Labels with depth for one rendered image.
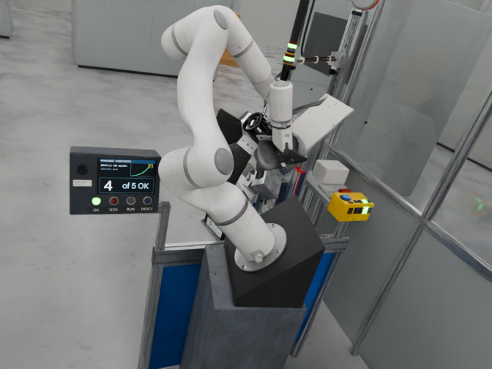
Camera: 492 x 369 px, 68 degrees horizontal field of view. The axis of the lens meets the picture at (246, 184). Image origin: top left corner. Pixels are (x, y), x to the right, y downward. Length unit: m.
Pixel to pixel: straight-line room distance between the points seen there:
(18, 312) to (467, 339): 2.20
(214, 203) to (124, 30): 6.18
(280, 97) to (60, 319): 1.68
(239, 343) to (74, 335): 1.18
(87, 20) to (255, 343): 6.27
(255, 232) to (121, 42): 6.22
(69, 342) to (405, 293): 1.74
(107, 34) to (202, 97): 6.07
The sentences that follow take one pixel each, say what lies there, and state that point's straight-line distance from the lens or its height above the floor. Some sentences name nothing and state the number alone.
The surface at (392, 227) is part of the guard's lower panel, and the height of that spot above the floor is 0.84.
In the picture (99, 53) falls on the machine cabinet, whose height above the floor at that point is 0.29.
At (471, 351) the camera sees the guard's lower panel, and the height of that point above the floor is 0.66.
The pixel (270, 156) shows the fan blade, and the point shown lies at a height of 1.17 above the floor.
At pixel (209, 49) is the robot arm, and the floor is 1.60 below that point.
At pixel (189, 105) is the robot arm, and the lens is 1.00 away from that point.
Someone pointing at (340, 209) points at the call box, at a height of 1.04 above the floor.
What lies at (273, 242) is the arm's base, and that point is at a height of 1.10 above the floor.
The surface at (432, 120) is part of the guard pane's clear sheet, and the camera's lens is 1.96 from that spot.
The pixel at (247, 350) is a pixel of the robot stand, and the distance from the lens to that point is 1.31.
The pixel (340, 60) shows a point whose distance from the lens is 2.16.
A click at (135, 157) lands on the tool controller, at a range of 1.15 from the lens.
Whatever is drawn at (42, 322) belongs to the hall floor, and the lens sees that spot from 2.33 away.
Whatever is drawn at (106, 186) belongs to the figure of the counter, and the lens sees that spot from 1.16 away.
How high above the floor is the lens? 1.76
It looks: 27 degrees down
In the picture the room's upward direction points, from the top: 14 degrees clockwise
